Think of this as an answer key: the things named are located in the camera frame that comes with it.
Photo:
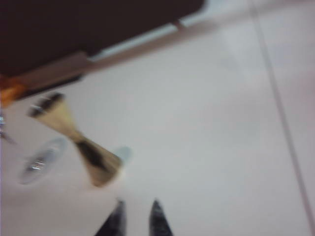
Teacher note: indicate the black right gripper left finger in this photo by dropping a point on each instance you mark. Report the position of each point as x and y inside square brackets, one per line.
[115, 221]

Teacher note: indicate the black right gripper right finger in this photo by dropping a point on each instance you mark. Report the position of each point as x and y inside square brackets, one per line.
[158, 221]

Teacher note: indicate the gold metal jigger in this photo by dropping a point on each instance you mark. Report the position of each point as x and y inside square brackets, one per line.
[59, 118]

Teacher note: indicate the clear wine glass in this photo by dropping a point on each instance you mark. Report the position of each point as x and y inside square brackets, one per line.
[41, 159]

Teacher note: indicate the orange object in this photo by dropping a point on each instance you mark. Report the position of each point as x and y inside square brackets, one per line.
[9, 91]

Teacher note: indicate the long brown desk partition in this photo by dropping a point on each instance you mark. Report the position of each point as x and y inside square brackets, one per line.
[73, 29]

